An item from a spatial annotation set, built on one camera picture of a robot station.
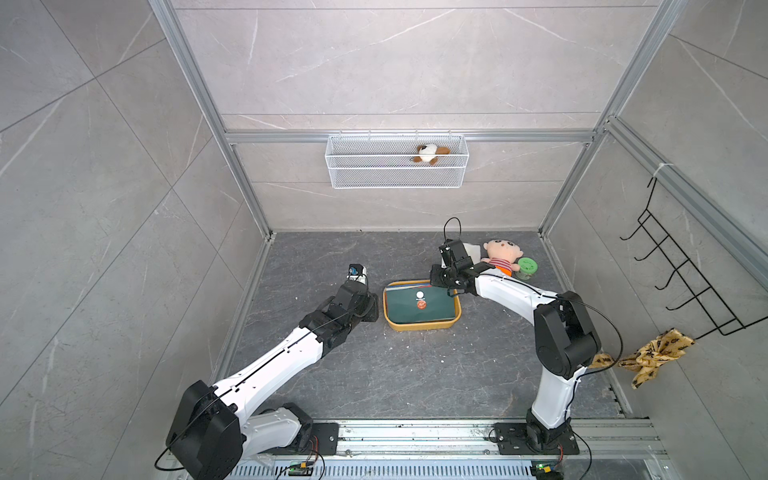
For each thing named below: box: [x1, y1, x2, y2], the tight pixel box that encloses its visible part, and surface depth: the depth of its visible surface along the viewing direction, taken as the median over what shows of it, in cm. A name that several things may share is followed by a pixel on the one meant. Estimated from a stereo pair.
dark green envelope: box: [386, 285, 456, 324], surface depth 95 cm
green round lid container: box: [515, 257, 538, 281], surface depth 106 cm
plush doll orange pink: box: [481, 239, 523, 276], surface depth 106 cm
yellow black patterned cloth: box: [589, 328, 696, 389], surface depth 69 cm
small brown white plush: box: [409, 144, 451, 165], surface depth 90 cm
